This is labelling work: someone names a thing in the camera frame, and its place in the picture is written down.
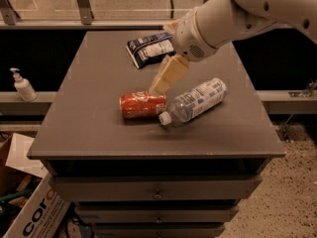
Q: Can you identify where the clear plastic water bottle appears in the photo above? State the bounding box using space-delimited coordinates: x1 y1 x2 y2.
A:
158 78 227 126

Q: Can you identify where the metal railing frame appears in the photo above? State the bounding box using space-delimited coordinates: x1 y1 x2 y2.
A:
0 0 317 30

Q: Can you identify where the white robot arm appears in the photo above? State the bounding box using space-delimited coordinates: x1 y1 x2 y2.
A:
150 0 317 95

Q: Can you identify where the white corona cardboard box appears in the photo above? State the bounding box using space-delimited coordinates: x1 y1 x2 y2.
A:
1 133 70 238

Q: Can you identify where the red coke can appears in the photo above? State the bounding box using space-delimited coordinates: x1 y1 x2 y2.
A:
119 91 166 119

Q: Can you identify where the drawer knob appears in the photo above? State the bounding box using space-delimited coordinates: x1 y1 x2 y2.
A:
155 215 163 224
153 189 162 199

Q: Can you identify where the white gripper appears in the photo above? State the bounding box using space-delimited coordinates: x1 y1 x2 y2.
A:
149 7 218 95

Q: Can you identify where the top drawer knob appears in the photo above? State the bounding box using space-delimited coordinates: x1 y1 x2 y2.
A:
153 189 162 199

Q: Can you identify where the grey drawer cabinet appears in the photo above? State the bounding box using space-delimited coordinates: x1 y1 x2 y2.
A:
29 31 284 238

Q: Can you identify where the white pump sanitizer bottle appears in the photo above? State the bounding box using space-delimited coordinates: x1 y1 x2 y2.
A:
10 67 37 102

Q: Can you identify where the middle drawer knob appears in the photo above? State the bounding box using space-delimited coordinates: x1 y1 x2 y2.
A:
155 215 163 224

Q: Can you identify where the blue white chip bag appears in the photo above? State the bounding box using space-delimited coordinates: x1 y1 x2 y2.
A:
126 32 175 69

